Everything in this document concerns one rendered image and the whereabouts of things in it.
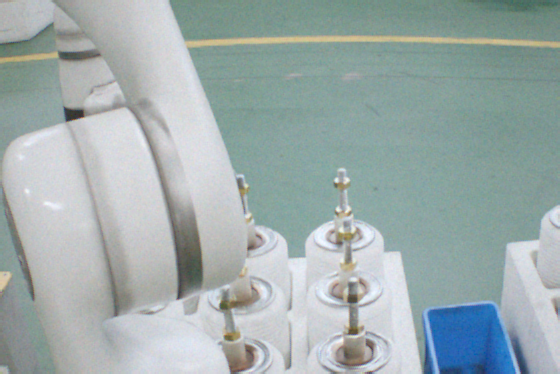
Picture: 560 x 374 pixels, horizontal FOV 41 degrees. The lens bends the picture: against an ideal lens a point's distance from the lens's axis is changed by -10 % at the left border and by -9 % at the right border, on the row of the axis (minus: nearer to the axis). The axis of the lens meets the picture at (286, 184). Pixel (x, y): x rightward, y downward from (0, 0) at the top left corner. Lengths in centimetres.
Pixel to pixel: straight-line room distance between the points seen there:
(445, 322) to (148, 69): 81
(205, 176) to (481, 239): 119
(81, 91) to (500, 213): 100
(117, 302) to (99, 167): 6
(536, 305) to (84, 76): 60
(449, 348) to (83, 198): 87
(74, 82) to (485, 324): 65
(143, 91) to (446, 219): 123
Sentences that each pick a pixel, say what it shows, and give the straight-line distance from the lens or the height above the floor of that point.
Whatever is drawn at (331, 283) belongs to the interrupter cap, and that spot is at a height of 25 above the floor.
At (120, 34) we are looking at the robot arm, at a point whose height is 66.
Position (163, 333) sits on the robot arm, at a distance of 42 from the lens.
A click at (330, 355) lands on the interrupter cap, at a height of 25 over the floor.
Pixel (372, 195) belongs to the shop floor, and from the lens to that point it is 165.
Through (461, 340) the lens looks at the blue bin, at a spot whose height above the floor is 6.
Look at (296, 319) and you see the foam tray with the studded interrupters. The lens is 99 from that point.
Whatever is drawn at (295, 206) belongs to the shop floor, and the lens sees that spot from 163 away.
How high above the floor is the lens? 75
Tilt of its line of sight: 26 degrees down
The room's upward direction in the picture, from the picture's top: 5 degrees counter-clockwise
